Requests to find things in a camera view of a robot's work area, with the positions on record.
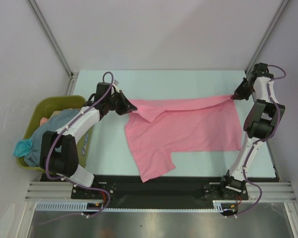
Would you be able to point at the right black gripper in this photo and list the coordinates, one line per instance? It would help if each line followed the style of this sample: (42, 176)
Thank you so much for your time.
(239, 94)

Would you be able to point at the pink t shirt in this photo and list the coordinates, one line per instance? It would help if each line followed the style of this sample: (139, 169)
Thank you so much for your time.
(160, 127)

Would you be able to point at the left aluminium frame post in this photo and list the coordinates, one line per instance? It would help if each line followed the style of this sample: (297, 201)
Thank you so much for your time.
(49, 35)

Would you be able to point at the right aluminium frame post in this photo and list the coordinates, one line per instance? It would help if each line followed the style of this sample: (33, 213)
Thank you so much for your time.
(284, 4)

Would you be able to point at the turquoise t shirt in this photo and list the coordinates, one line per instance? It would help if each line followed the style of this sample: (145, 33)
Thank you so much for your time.
(22, 148)

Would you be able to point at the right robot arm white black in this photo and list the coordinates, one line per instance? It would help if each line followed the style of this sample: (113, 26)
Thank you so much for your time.
(260, 125)

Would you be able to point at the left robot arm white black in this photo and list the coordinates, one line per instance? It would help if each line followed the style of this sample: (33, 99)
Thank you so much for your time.
(59, 153)

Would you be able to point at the olive green plastic bin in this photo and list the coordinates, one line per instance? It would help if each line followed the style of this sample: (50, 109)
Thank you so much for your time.
(45, 109)

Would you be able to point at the white slotted cable duct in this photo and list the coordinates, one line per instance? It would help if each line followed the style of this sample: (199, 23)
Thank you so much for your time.
(92, 207)

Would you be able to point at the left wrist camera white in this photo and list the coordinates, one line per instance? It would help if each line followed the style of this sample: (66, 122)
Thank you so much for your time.
(115, 82)

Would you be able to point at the grey blue t shirt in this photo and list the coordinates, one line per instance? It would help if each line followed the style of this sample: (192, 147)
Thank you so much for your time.
(33, 158)

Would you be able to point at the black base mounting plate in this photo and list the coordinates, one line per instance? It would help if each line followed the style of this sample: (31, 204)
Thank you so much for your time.
(165, 190)

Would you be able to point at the peach t shirt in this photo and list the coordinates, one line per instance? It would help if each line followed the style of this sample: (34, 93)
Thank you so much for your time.
(60, 118)

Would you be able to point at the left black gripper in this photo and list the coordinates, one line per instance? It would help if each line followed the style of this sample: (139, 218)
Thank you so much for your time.
(126, 106)

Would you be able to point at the aluminium frame post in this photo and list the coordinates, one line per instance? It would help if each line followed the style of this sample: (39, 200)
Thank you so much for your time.
(284, 4)
(49, 35)

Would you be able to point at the aluminium front rail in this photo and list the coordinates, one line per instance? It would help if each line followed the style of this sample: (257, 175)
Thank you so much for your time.
(62, 191)

